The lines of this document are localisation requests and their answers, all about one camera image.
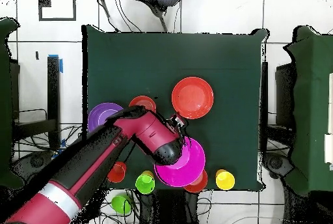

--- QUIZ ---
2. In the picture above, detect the large pink plastic bowl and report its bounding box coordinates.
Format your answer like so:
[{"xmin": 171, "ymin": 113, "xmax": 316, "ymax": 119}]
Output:
[{"xmin": 153, "ymin": 136, "xmax": 206, "ymax": 188}]

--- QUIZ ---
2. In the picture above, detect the tangle of black cables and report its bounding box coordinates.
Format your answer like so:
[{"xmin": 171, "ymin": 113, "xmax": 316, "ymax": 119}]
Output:
[{"xmin": 15, "ymin": 123, "xmax": 141, "ymax": 224}]

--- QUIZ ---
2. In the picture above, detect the green plastic cup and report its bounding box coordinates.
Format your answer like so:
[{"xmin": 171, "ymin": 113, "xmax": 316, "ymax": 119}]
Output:
[{"xmin": 135, "ymin": 173, "xmax": 156, "ymax": 195}]

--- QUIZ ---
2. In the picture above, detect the blue tape strip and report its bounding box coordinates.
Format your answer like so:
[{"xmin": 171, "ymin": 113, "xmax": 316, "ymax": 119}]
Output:
[{"xmin": 48, "ymin": 53, "xmax": 64, "ymax": 74}]

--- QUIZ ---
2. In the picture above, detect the black stand base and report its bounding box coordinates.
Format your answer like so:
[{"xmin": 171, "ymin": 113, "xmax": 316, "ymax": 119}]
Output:
[
  {"xmin": 261, "ymin": 152, "xmax": 295, "ymax": 180},
  {"xmin": 11, "ymin": 150, "xmax": 57, "ymax": 180}
]

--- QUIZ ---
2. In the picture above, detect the green round object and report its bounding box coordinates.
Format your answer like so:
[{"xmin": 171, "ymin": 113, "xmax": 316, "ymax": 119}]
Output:
[{"xmin": 111, "ymin": 194, "xmax": 133, "ymax": 215}]

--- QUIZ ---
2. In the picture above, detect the large orange plastic bowl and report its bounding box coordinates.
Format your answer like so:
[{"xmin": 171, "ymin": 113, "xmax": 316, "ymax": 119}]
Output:
[{"xmin": 171, "ymin": 76, "xmax": 215, "ymax": 120}]

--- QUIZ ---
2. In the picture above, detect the black metal frame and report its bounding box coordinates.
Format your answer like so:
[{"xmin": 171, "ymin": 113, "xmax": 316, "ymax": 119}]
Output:
[{"xmin": 11, "ymin": 55, "xmax": 62, "ymax": 150}]

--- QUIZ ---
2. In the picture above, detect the purple plastic bowl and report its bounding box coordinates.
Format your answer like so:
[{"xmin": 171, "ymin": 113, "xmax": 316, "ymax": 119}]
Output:
[{"xmin": 87, "ymin": 102, "xmax": 125, "ymax": 133}]

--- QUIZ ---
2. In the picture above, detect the dark green tablecloth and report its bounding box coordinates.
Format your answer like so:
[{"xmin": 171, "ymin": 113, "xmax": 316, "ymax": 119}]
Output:
[
  {"xmin": 0, "ymin": 17, "xmax": 25, "ymax": 189},
  {"xmin": 282, "ymin": 25, "xmax": 333, "ymax": 197},
  {"xmin": 81, "ymin": 24, "xmax": 270, "ymax": 192}
]

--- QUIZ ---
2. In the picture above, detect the small orange plastic bowl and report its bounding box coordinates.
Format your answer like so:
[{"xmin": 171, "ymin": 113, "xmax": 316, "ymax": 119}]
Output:
[
  {"xmin": 128, "ymin": 95, "xmax": 157, "ymax": 114},
  {"xmin": 183, "ymin": 169, "xmax": 209, "ymax": 194}
]

